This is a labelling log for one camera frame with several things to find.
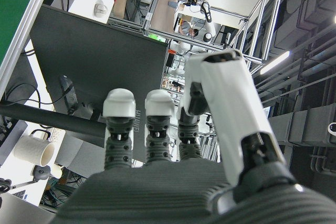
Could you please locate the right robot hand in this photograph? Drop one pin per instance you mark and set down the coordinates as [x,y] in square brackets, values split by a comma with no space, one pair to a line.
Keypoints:
[157,197]

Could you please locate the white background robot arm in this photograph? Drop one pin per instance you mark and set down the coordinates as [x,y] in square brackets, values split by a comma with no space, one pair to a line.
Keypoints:
[208,24]

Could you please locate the white keyboard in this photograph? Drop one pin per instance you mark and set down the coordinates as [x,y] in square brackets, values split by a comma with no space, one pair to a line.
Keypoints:
[56,136]

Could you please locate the black computer mouse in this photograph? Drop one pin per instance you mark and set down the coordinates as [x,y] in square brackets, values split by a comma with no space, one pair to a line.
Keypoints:
[40,172]

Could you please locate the black monitor stand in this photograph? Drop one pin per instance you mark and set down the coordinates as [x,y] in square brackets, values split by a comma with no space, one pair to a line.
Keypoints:
[52,119]

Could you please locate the white mug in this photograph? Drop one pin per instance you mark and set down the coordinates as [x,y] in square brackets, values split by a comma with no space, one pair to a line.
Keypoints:
[29,148]

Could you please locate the grey laptop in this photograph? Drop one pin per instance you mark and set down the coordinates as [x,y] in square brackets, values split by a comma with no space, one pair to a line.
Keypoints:
[15,208]

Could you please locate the black flat monitor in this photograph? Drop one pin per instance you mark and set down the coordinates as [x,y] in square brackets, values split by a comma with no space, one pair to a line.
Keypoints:
[99,58]

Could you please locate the person in light shirt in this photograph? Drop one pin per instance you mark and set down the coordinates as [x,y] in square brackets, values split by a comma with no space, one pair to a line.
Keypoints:
[187,28]

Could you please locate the brown wooden board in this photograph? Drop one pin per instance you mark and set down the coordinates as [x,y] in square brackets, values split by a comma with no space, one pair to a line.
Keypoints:
[162,11]

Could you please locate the white computer mouse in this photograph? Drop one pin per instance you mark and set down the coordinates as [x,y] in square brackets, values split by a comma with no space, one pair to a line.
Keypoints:
[101,9]

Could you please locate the green conveyor belt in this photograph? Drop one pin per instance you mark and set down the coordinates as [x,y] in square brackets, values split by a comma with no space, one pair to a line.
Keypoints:
[15,3]

